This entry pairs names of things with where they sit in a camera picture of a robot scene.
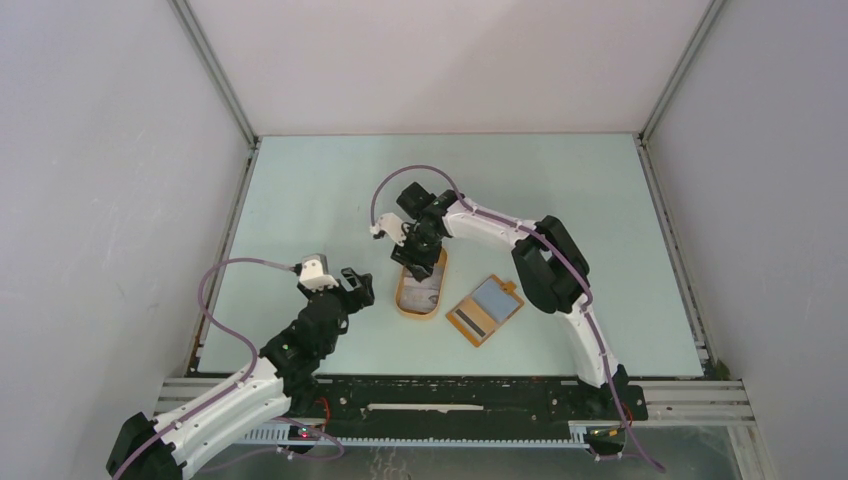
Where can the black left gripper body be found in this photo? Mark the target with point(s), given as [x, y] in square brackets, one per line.
[328, 347]

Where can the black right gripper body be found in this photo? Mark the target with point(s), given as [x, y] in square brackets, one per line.
[419, 246]

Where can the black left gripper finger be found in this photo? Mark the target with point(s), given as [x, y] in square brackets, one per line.
[358, 299]
[361, 284]

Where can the beige oval plastic tray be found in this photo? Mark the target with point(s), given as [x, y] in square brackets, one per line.
[442, 261]

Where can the gold card with black stripe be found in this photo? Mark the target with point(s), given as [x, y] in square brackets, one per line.
[473, 320]

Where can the orange leather card holder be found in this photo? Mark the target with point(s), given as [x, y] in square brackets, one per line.
[498, 299]

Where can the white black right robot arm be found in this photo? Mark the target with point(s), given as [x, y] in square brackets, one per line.
[552, 271]

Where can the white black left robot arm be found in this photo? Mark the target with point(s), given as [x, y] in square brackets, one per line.
[278, 379]

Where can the silver patterned card in tray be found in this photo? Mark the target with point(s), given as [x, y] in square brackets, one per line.
[420, 297]

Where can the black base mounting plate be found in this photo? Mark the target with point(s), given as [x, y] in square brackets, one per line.
[476, 408]

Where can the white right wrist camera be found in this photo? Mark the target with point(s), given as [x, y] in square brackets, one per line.
[389, 225]

